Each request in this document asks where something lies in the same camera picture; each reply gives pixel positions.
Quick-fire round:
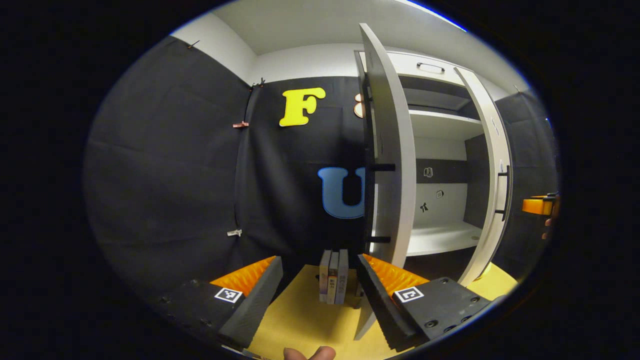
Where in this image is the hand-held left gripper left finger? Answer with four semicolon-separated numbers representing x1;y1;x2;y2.
150;256;284;351

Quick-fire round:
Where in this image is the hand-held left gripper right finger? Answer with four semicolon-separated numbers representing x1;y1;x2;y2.
356;253;494;352

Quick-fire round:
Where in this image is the white cabinet door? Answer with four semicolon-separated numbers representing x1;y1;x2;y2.
453;66;514;287
354;22;417;341

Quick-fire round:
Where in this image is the grey and white cabinet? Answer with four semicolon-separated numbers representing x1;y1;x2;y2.
357;50;501;271

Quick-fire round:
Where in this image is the beige cabinet drawer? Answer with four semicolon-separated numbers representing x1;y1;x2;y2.
359;50;473;88

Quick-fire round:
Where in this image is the upright book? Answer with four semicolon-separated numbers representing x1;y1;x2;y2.
335;249;349;305
327;251;340;305
319;250;332;303

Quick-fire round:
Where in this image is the black backdrop cloth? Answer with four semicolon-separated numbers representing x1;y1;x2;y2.
492;90;558;281
84;35;373;301

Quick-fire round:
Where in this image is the black right door handle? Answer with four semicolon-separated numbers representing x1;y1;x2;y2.
494;165;512;222

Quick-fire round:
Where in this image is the black door handle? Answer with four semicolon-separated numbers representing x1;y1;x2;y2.
494;165;512;222
367;163;397;244

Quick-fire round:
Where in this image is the black left door handle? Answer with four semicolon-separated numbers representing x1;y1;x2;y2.
367;163;397;244

